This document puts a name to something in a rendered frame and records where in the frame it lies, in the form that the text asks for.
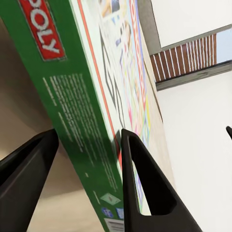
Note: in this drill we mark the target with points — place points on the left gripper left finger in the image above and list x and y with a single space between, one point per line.
23 174

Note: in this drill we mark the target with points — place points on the bed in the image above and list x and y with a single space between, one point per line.
63 205

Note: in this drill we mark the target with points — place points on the door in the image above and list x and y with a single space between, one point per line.
194 58

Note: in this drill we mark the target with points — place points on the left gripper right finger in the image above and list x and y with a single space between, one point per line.
168 212

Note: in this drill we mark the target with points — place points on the board game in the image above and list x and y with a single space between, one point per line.
85 60

